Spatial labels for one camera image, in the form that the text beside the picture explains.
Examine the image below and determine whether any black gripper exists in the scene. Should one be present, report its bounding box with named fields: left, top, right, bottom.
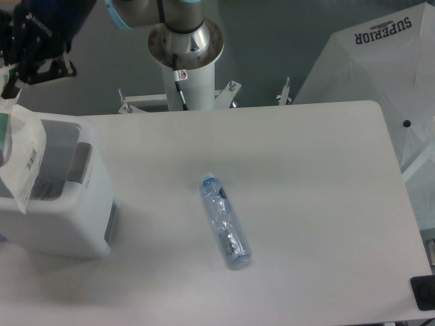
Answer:
left=1, top=1, right=96, bottom=99

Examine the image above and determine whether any white plastic packaging bag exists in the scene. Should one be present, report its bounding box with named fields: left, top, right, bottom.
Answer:
left=0, top=64, right=47, bottom=215

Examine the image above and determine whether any clear plastic water bottle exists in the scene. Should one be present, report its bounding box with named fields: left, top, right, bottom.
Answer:
left=199, top=173, right=252, bottom=270

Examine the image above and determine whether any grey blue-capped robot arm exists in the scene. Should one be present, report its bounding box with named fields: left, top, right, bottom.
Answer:
left=1, top=0, right=204, bottom=100

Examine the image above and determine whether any paper trash in bin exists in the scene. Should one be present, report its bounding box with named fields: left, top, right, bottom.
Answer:
left=30, top=176, right=65, bottom=201

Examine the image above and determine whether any white trash can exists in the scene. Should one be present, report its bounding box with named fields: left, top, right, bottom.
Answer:
left=1, top=113, right=119, bottom=259

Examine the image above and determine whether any white superior umbrella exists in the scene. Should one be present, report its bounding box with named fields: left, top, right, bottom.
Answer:
left=294, top=2, right=434, bottom=168

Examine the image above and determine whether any black device at table corner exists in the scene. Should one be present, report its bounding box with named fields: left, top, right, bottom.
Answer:
left=410, top=275, right=434, bottom=311

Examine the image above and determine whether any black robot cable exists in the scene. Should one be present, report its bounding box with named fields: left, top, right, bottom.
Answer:
left=171, top=54, right=190, bottom=111

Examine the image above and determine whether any white metal base frame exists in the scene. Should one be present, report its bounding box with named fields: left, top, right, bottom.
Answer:
left=117, top=76, right=293, bottom=115

